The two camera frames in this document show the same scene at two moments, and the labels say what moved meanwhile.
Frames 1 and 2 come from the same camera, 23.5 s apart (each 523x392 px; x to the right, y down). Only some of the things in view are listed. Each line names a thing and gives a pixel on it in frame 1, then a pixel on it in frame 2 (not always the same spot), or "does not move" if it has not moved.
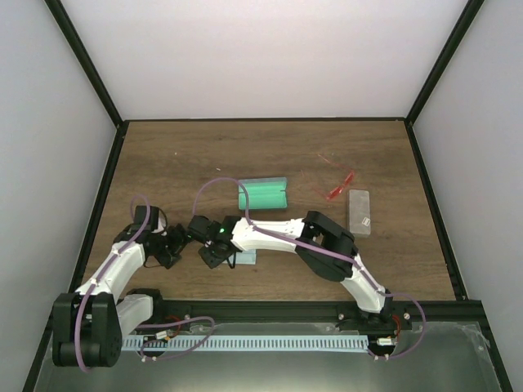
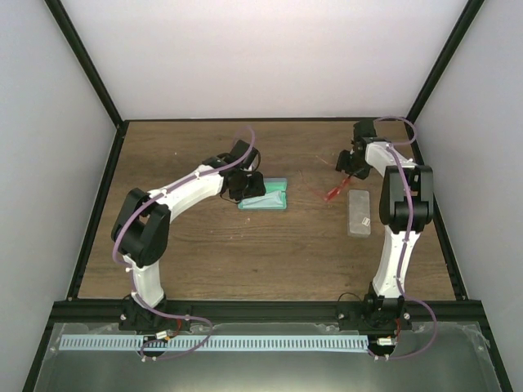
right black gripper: x=212 y=261 -> x=342 y=165
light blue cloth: x=244 y=257 -> x=274 y=198
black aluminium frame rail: x=455 y=314 does not move
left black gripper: x=181 y=240 -> x=257 y=189
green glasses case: x=265 y=193 does not move
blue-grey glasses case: x=359 y=212 does not move
